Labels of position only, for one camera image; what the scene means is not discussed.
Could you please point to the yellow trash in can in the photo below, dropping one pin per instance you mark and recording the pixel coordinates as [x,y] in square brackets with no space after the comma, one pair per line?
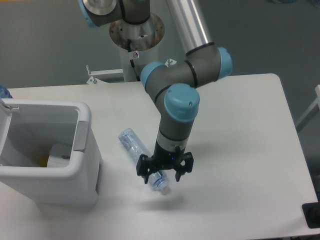
[42,161]

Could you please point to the white plastic trash can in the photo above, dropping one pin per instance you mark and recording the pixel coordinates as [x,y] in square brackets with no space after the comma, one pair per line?
[28,130]

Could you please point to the white pedestal base frame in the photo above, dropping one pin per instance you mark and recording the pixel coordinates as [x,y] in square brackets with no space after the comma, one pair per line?
[112,73]

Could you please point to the crushed clear plastic bottle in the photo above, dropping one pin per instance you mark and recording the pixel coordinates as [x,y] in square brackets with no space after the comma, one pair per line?
[157,181]

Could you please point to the white frame at right edge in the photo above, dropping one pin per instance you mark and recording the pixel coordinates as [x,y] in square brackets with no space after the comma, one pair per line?
[310,112]

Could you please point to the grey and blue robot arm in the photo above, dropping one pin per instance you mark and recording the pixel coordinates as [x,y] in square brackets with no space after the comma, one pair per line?
[173,89]

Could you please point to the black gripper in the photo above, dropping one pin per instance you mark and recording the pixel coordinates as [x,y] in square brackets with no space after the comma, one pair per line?
[163,159]

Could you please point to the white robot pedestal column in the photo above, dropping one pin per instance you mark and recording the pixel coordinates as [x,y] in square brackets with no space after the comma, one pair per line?
[138,44]

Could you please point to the blue patterned object left edge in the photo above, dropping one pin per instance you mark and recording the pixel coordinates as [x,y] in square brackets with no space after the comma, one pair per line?
[5,93]

